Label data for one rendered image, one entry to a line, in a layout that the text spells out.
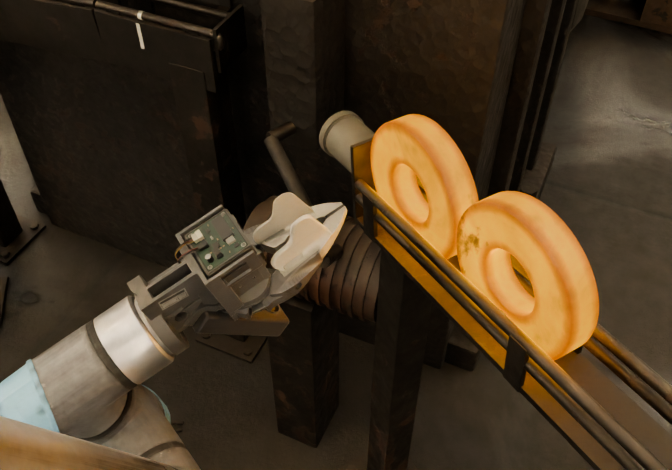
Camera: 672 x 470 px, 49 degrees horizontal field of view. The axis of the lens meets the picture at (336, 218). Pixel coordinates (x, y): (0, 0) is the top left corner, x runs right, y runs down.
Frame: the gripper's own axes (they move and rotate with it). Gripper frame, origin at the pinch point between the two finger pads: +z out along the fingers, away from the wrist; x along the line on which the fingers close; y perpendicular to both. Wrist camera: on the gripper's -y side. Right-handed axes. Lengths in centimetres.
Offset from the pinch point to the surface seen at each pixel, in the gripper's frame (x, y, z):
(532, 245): -17.3, 4.3, 10.6
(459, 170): -5.1, 1.8, 11.9
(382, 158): 4.9, -2.4, 8.4
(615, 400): -27.4, -9.4, 10.4
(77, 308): 65, -60, -46
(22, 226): 95, -58, -49
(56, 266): 79, -60, -46
